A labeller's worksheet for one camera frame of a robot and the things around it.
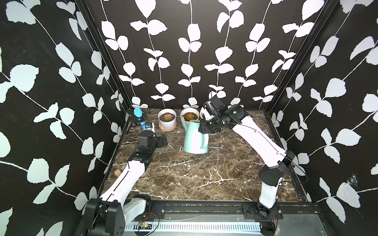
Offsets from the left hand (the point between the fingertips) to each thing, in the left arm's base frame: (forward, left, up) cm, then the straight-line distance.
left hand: (158, 132), depth 84 cm
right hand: (-6, -22, +11) cm, 25 cm away
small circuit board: (-43, +6, -17) cm, 47 cm away
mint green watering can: (-11, -21, +5) cm, 24 cm away
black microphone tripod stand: (+10, +15, -1) cm, 19 cm away
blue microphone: (+13, +14, +3) cm, 19 cm away
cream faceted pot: (+25, -16, -8) cm, 31 cm away
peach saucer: (+15, -2, -17) cm, 23 cm away
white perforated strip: (-46, -45, -17) cm, 67 cm away
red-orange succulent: (+20, -19, -9) cm, 28 cm away
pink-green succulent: (+20, -3, -9) cm, 22 cm away
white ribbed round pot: (+15, 0, -11) cm, 19 cm away
